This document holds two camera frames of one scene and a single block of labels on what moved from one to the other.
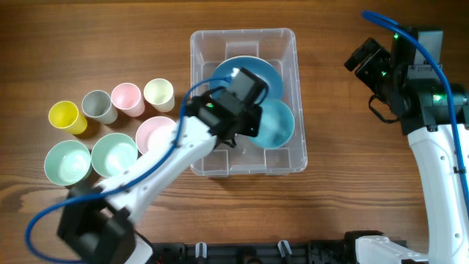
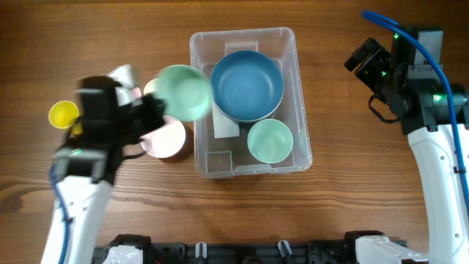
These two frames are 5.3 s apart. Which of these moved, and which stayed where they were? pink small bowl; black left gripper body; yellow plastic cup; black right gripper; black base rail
Moved: black left gripper body
Stayed: yellow plastic cup; black base rail; black right gripper; pink small bowl
